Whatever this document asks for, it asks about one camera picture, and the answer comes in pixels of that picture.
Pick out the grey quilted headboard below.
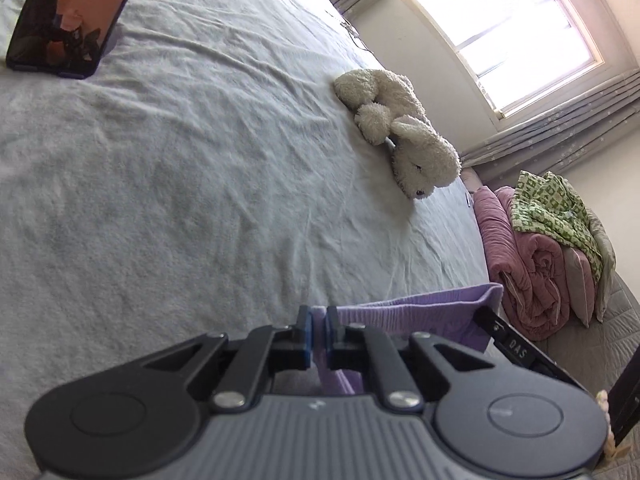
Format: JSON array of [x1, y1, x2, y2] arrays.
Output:
[[537, 267, 640, 480]]

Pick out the white plush dog toy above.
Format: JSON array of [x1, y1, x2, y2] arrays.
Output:
[[333, 67, 462, 201]]

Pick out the black smartphone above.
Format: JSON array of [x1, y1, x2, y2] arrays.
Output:
[[6, 0, 152, 81]]

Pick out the pale pink cushion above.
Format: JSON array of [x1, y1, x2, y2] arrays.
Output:
[[460, 167, 483, 196]]

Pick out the pink and grey pillow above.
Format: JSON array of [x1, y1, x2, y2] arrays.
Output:
[[562, 247, 598, 328]]

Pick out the bright window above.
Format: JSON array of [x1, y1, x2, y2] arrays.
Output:
[[395, 0, 608, 121]]

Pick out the beige cord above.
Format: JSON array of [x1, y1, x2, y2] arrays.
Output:
[[597, 389, 618, 463]]

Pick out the thin black cable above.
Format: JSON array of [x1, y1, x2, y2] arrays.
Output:
[[340, 17, 368, 51]]

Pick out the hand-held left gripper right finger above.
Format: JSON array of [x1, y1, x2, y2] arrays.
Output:
[[324, 306, 497, 415]]

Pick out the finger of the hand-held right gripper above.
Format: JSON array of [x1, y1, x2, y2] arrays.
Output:
[[471, 304, 502, 340]]

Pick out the lilac pants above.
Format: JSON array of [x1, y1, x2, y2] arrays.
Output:
[[312, 282, 503, 396]]

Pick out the pink folded quilt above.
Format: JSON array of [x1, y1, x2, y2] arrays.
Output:
[[472, 185, 573, 343]]

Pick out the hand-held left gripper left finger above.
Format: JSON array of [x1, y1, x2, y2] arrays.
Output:
[[134, 304, 316, 408]]

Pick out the beige grey pillow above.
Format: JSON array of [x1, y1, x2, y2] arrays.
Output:
[[585, 205, 618, 323]]

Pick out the green patterned blanket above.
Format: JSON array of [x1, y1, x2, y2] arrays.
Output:
[[510, 170, 603, 281]]

